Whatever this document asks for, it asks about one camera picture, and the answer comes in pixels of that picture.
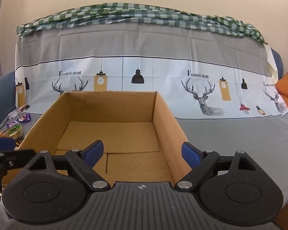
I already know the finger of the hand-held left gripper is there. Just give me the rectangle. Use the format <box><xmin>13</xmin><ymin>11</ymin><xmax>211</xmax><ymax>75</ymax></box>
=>
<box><xmin>0</xmin><ymin>138</ymin><xmax>16</xmax><ymax>151</ymax></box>
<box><xmin>0</xmin><ymin>149</ymin><xmax>36</xmax><ymax>174</ymax></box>

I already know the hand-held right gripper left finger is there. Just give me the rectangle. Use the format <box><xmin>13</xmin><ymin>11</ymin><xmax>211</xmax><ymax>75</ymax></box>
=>
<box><xmin>26</xmin><ymin>140</ymin><xmax>111</xmax><ymax>192</ymax></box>

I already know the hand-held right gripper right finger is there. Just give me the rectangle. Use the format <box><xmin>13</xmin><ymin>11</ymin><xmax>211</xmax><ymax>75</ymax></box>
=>
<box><xmin>174</xmin><ymin>142</ymin><xmax>258</xmax><ymax>192</ymax></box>

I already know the brown cardboard box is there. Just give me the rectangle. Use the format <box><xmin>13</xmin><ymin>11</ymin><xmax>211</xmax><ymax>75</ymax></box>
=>
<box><xmin>1</xmin><ymin>91</ymin><xmax>190</xmax><ymax>185</ymax></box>

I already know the round green snack packet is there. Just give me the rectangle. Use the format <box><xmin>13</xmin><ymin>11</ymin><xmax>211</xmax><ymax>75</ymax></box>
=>
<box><xmin>5</xmin><ymin>125</ymin><xmax>24</xmax><ymax>140</ymax></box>

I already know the purple snack packet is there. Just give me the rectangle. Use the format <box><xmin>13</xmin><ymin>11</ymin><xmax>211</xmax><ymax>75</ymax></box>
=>
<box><xmin>6</xmin><ymin>114</ymin><xmax>31</xmax><ymax>128</ymax></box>

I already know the printed grey white sofa cover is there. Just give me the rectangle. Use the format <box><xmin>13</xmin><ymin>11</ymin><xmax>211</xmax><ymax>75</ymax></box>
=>
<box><xmin>0</xmin><ymin>20</ymin><xmax>288</xmax><ymax>230</ymax></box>

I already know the green checkered cloth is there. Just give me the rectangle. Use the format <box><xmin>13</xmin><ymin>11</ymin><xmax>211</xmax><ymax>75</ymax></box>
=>
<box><xmin>16</xmin><ymin>2</ymin><xmax>268</xmax><ymax>45</ymax></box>

